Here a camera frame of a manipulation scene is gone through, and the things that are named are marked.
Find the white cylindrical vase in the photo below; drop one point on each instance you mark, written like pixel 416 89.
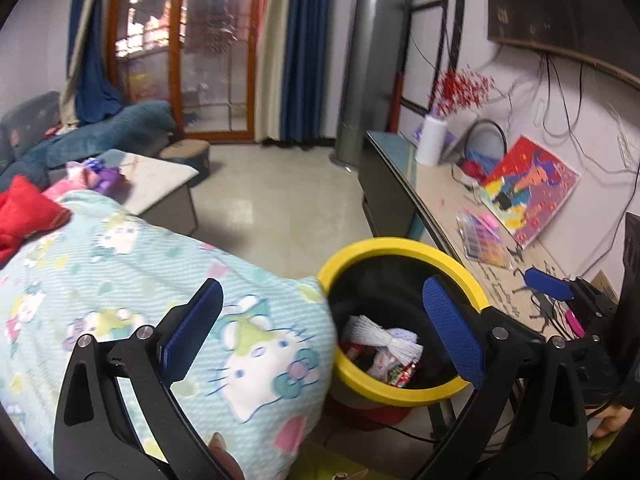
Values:
pixel 430 140

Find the person's green clothing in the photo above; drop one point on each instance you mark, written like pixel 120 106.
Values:
pixel 345 470

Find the red snack wrapper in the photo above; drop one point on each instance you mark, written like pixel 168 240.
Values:
pixel 400 372

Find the pink pen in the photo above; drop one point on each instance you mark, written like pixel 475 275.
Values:
pixel 575 324

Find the round brown stool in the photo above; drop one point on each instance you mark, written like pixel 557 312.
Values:
pixel 187 155

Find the red berry branches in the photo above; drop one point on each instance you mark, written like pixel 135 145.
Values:
pixel 460 90

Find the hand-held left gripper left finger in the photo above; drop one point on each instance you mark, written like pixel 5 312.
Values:
pixel 192 330

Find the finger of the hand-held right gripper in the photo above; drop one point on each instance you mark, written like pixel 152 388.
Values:
pixel 547 282

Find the blue and beige curtain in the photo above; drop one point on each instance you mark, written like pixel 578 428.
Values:
pixel 95 70
pixel 305 60

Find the red white garment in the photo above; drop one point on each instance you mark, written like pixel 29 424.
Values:
pixel 55 131

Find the yellow-rimmed black trash bin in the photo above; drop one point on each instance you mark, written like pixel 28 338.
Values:
pixel 400 247

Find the red blanket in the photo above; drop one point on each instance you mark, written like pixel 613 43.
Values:
pixel 25 210

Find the white-top coffee table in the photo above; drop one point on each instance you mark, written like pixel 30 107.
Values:
pixel 160 180

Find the glass-top television cabinet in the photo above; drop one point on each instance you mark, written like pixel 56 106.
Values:
pixel 390 190

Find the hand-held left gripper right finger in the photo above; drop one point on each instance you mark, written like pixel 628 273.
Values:
pixel 457 330

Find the yellow carton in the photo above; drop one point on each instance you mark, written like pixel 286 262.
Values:
pixel 140 85

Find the blue heart print sofa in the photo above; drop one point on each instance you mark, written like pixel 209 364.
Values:
pixel 115 130

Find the white foam fruit net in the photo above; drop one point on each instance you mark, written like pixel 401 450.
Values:
pixel 370 335

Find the cat print blanket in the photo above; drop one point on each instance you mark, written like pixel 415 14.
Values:
pixel 125 270

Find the wall television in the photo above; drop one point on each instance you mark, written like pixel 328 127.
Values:
pixel 560 0

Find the wooden glass sliding door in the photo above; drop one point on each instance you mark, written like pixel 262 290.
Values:
pixel 175 60

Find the person's left hand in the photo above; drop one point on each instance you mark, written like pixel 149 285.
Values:
pixel 225 460

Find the red cloth bundle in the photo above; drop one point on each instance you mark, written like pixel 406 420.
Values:
pixel 472 170

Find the silver tower air conditioner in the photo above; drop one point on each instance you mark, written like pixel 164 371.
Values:
pixel 365 85

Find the colourful painting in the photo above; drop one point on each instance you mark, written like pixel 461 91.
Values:
pixel 530 185

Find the pink purple clothes pile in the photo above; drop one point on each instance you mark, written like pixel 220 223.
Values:
pixel 95 175

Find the colourful pen set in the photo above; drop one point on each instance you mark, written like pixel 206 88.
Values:
pixel 485 240

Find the person's right hand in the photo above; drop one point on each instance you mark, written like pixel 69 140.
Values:
pixel 617 417

